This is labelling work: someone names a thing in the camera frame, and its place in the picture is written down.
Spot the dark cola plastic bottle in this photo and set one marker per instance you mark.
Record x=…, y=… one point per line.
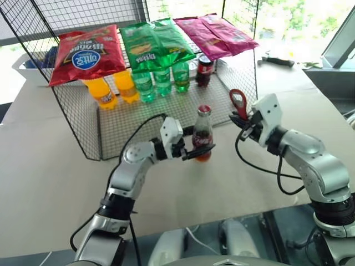
x=204, y=72

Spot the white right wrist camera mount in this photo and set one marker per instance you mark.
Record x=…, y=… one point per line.
x=267, y=116

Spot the green soda plastic bottle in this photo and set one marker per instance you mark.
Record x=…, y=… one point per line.
x=181, y=79
x=145, y=88
x=163, y=81

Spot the grey rounded shape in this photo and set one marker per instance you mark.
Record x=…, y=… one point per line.
x=169, y=249
x=238, y=238

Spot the white plastic bin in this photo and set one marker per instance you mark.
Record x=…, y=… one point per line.
x=27, y=73

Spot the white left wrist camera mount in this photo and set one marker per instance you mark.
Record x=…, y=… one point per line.
x=169, y=130

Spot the green chip bag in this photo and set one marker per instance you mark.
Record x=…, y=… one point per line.
x=174, y=41
x=141, y=50

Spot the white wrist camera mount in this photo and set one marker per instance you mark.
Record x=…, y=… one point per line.
x=169, y=130
x=267, y=116

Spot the red chip bag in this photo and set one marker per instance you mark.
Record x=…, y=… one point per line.
x=86, y=55

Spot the orange soda plastic bottle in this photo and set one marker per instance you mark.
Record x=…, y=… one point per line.
x=102, y=94
x=126, y=86

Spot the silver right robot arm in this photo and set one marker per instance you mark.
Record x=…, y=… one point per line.
x=319, y=169

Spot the grey framed monitor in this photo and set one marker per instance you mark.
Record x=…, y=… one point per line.
x=339, y=47

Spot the dark grey side table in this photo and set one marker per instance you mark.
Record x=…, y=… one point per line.
x=332, y=88

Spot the glass cola bottle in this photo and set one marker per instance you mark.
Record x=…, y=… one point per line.
x=202, y=133

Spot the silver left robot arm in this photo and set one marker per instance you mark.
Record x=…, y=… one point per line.
x=127, y=171

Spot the magenta chip bag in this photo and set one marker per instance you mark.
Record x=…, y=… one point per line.
x=199, y=38
x=233, y=36

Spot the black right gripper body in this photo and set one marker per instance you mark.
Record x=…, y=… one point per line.
x=255, y=126

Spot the blue items in bin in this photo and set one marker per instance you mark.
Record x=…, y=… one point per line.
x=48, y=59

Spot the red bottle opener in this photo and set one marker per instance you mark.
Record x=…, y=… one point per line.
x=242, y=104

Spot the red bottle cap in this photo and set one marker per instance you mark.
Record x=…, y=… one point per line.
x=204, y=108

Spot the small green object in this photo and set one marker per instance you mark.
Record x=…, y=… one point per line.
x=312, y=65

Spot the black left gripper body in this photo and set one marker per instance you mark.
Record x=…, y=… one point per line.
x=177, y=151

